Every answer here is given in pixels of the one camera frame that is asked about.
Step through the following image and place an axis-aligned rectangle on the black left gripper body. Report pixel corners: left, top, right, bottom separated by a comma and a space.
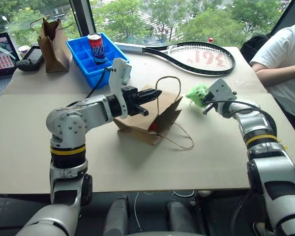
121, 86, 149, 117

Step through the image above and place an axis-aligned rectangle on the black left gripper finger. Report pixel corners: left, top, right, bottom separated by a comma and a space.
137, 88, 163, 98
138, 95, 160, 104

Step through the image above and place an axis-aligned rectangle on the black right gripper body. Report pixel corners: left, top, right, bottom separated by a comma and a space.
202, 96, 221, 115

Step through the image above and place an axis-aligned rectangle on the green plush toy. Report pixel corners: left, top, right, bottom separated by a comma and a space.
185, 83, 210, 108

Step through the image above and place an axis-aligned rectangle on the black bag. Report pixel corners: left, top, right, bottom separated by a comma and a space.
240, 33, 270, 65

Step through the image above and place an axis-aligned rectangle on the tall brown paper bag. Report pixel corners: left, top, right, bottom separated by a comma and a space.
29, 14, 72, 74

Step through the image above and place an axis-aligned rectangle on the black tennis racket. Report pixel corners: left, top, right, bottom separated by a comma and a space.
114, 41, 237, 77

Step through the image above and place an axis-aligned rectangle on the blue plastic compartment tray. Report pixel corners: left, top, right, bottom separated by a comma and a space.
65, 32, 130, 90

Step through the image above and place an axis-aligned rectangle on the red and blue soda can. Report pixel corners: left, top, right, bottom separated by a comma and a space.
87, 32, 107, 65

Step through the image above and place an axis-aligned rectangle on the person in white t-shirt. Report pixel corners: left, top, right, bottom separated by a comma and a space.
249, 23, 295, 145

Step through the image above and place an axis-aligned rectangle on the black handheld controller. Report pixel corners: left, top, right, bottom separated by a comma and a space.
15, 45, 45, 72

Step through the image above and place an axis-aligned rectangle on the cup with purple lid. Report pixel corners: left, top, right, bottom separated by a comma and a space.
18, 45, 30, 60

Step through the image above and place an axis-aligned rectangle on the grey rounded robot leg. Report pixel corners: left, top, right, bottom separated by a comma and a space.
165, 199, 200, 236
102, 195, 130, 236

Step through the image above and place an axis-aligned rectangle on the white shoe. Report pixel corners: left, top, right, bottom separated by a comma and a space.
252, 221, 274, 236

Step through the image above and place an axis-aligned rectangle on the open laptop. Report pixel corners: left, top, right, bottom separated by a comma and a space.
0, 32, 17, 109

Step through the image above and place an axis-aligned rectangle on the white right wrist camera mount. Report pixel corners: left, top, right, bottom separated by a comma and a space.
206, 78, 237, 102

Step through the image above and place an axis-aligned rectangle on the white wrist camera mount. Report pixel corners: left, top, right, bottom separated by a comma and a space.
206, 78, 237, 102
108, 58, 133, 118

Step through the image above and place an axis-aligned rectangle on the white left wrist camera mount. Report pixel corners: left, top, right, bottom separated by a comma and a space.
108, 58, 133, 118

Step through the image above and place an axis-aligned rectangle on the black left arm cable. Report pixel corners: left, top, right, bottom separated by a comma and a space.
84, 67, 114, 99

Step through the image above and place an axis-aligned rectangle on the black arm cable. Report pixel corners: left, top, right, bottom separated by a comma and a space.
206, 100, 278, 130
84, 67, 114, 99

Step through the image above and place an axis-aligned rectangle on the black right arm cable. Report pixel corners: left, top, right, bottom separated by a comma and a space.
206, 100, 278, 130

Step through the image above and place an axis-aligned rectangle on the dark slanted window frame post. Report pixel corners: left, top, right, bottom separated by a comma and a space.
270, 0, 295, 35

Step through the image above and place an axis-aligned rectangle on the white cable under table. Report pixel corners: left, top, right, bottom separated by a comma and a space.
133, 191, 145, 233

